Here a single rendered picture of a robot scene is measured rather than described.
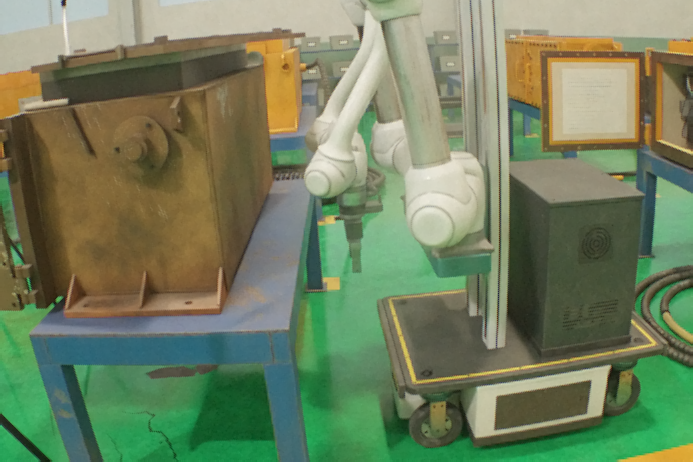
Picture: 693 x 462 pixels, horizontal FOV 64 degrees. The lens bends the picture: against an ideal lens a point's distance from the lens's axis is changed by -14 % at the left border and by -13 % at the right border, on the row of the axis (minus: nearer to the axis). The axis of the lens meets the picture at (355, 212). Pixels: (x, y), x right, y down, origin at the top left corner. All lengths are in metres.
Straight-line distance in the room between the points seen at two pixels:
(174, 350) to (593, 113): 2.61
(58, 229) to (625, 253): 1.74
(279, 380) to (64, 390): 0.65
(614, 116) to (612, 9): 9.13
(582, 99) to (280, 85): 2.31
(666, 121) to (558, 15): 8.62
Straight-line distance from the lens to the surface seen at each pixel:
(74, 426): 1.96
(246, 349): 1.65
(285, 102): 4.78
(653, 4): 13.12
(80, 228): 1.89
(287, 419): 1.75
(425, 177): 1.53
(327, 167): 1.62
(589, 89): 3.52
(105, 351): 1.76
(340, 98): 2.21
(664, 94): 3.67
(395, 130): 2.32
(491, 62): 1.85
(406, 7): 1.52
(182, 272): 1.83
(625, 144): 3.66
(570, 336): 2.07
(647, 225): 3.84
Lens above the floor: 1.35
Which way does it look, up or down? 16 degrees down
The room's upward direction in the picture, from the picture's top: 4 degrees counter-clockwise
